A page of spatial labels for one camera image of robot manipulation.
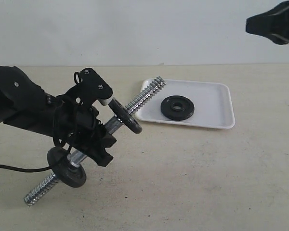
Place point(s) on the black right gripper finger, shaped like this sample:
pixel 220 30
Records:
pixel 278 39
pixel 272 22

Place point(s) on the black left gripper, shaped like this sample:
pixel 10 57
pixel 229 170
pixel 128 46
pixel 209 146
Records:
pixel 75 127

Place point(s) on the chrome threaded dumbbell bar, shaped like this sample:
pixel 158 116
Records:
pixel 77 157

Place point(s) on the black weight plate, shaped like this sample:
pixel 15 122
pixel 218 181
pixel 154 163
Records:
pixel 177 108
pixel 121 117
pixel 72 176

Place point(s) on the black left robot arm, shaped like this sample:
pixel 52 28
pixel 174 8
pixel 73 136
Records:
pixel 24 104

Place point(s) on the white plastic tray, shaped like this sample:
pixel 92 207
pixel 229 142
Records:
pixel 212 104

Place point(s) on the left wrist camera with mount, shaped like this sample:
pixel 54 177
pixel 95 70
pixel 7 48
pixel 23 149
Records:
pixel 90 87

